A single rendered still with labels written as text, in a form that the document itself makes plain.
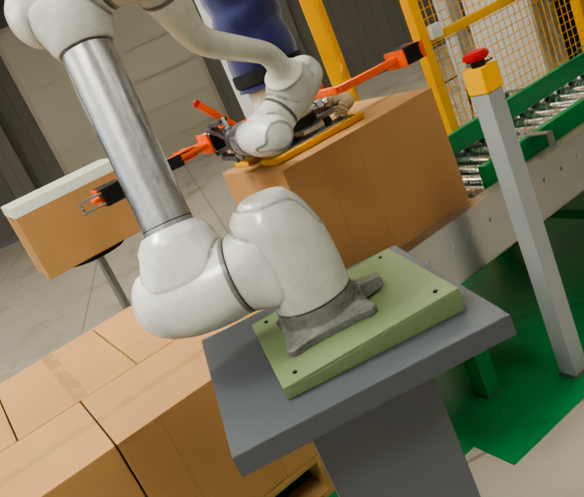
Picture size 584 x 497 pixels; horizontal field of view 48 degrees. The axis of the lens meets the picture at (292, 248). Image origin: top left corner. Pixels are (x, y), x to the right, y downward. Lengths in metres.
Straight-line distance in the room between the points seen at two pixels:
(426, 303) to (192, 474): 0.95
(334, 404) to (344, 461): 0.23
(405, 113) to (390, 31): 8.80
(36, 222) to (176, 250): 2.34
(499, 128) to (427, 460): 0.94
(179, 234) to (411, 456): 0.60
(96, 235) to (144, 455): 1.94
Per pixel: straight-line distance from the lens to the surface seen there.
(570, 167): 2.41
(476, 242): 2.09
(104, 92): 1.29
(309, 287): 1.17
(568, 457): 1.98
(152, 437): 1.80
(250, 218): 1.15
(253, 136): 1.63
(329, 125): 2.04
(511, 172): 1.92
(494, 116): 1.87
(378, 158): 2.00
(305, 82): 1.68
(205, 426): 1.85
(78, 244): 3.55
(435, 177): 2.15
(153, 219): 1.24
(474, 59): 1.85
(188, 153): 1.92
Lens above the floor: 1.31
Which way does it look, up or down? 18 degrees down
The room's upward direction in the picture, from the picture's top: 24 degrees counter-clockwise
